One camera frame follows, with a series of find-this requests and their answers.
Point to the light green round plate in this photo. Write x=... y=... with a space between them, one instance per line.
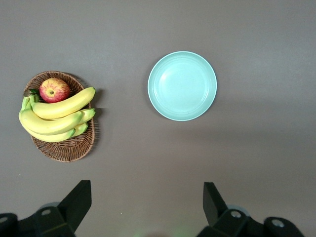
x=182 y=86

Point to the red yellow apple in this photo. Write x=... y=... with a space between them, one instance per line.
x=53 y=90

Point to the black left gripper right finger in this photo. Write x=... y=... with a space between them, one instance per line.
x=213 y=205

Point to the brown wicker basket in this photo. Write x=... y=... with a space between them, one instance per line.
x=64 y=150

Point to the brown table cover cloth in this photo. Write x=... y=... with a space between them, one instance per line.
x=158 y=29

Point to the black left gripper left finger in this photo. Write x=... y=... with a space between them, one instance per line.
x=76 y=205

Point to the yellow banana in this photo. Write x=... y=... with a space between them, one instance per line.
x=81 y=129
x=54 y=137
x=64 y=106
x=44 y=124
x=89 y=114

